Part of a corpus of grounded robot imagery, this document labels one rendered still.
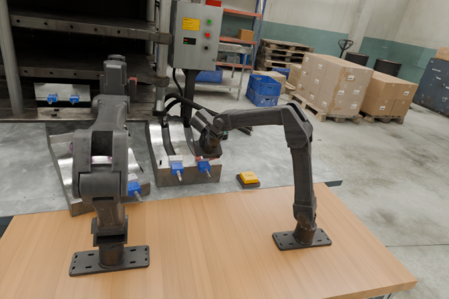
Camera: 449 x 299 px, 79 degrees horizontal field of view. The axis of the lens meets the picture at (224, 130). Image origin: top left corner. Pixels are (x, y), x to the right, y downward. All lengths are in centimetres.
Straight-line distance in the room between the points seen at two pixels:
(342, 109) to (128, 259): 440
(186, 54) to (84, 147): 137
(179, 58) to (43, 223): 121
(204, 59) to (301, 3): 658
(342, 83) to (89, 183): 441
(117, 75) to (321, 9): 799
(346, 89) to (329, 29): 415
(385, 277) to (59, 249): 96
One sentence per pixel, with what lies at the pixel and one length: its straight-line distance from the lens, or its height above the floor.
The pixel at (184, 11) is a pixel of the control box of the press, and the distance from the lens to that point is 180.
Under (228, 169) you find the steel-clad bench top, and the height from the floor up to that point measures 80.
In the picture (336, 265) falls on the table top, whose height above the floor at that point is 80.
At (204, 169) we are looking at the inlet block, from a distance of 108.
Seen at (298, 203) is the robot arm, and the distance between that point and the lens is 92.
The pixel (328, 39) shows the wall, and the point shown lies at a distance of 878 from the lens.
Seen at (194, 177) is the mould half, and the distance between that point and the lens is 113.
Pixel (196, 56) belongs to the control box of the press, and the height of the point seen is 116.
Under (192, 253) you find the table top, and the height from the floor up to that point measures 80.
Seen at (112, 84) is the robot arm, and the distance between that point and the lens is 78.
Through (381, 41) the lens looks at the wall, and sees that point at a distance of 976.
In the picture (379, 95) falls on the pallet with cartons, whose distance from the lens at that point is 537.
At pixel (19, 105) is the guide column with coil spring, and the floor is 84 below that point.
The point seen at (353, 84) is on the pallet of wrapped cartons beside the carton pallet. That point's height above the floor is 67.
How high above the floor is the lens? 147
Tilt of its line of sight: 24 degrees down
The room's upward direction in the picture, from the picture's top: 9 degrees clockwise
